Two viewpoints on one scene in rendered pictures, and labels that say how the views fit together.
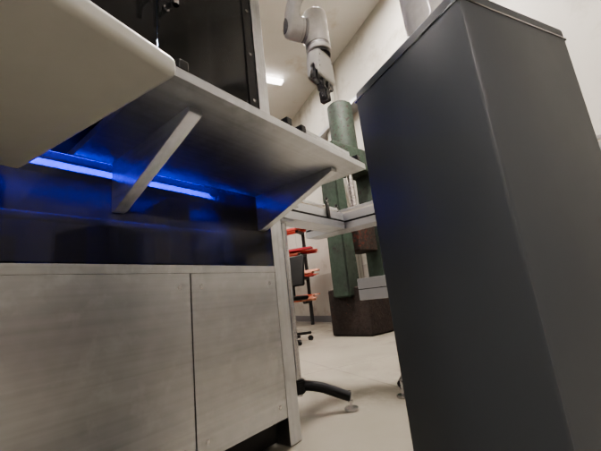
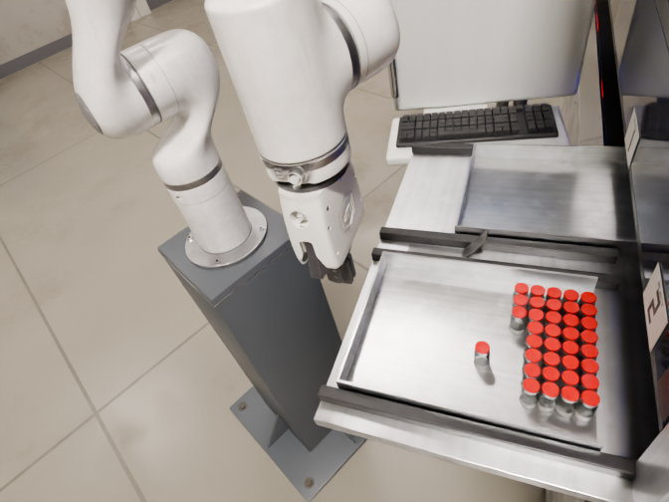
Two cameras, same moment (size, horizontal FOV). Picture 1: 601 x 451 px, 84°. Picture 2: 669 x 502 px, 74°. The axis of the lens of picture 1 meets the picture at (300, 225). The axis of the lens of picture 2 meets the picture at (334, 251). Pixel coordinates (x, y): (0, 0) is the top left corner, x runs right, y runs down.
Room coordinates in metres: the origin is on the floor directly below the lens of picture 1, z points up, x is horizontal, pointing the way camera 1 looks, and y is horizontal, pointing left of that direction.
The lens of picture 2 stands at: (1.34, -0.17, 1.50)
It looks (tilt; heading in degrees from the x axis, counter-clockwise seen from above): 45 degrees down; 174
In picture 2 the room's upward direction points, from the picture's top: 16 degrees counter-clockwise
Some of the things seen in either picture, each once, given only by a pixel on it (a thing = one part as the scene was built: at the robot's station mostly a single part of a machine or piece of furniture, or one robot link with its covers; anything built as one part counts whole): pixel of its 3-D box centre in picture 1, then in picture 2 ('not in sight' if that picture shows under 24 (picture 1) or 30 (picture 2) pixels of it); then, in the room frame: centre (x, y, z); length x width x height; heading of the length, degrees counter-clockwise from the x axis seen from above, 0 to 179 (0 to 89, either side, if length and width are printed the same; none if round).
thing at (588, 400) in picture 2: not in sight; (585, 352); (1.10, 0.15, 0.90); 0.18 x 0.02 x 0.05; 142
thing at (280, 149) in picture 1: (233, 164); (509, 265); (0.90, 0.17, 0.87); 0.70 x 0.48 x 0.02; 143
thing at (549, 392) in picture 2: not in sight; (550, 345); (1.07, 0.12, 0.90); 0.18 x 0.02 x 0.05; 142
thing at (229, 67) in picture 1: (211, 29); not in sight; (1.07, 0.26, 1.51); 0.43 x 0.01 x 0.59; 143
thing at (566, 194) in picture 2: not in sight; (557, 192); (0.80, 0.33, 0.90); 0.34 x 0.26 x 0.04; 53
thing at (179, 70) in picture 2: not in sight; (179, 108); (0.53, -0.27, 1.16); 0.19 x 0.12 x 0.24; 112
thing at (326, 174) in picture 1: (294, 201); not in sight; (1.09, 0.01, 0.80); 0.34 x 0.03 x 0.13; 53
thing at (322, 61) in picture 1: (320, 67); (320, 200); (0.97, -0.13, 1.21); 0.10 x 0.07 x 0.11; 143
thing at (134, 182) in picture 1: (152, 166); not in sight; (0.69, 0.32, 0.80); 0.34 x 0.03 x 0.13; 53
